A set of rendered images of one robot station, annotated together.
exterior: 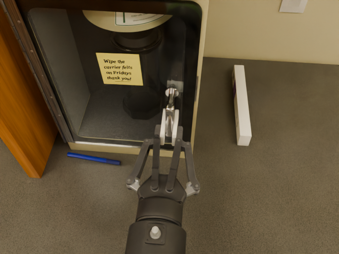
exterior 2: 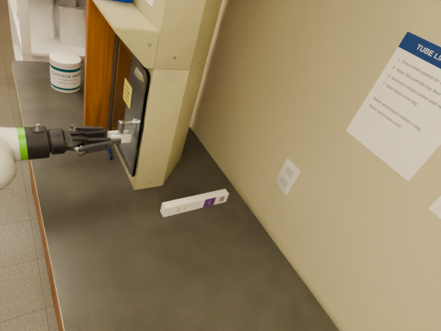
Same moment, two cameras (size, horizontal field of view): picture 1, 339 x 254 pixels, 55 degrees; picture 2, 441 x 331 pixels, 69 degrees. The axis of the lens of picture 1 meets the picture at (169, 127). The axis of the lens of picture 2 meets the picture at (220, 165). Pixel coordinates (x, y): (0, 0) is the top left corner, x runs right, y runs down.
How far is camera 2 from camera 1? 0.81 m
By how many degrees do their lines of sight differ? 34
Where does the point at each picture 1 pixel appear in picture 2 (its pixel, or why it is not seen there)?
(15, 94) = (104, 81)
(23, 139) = (91, 103)
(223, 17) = (249, 161)
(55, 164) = not seen: hidden behind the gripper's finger
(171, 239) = (37, 136)
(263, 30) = (264, 190)
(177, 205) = (62, 140)
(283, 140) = (181, 237)
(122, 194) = (90, 165)
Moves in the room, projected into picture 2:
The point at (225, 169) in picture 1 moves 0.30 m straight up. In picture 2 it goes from (135, 209) to (147, 138)
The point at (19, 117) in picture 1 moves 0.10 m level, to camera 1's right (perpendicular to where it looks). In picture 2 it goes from (98, 91) to (107, 105)
